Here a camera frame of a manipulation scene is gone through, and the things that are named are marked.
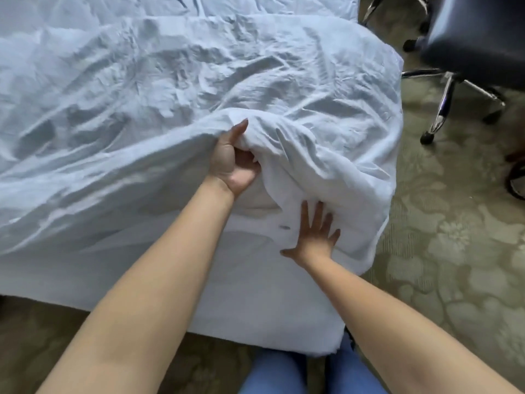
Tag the person's left forearm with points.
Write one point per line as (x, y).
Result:
(143, 303)

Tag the white duvet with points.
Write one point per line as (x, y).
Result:
(164, 77)

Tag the white bed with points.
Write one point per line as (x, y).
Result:
(246, 315)

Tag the person's right hand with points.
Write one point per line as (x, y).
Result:
(313, 244)

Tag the black office chair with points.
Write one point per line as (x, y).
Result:
(480, 36)

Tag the person's blue jeans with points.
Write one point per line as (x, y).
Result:
(270, 373)

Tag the person's left hand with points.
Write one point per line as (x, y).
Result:
(231, 166)

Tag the person's right forearm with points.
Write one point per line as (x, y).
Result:
(410, 336)

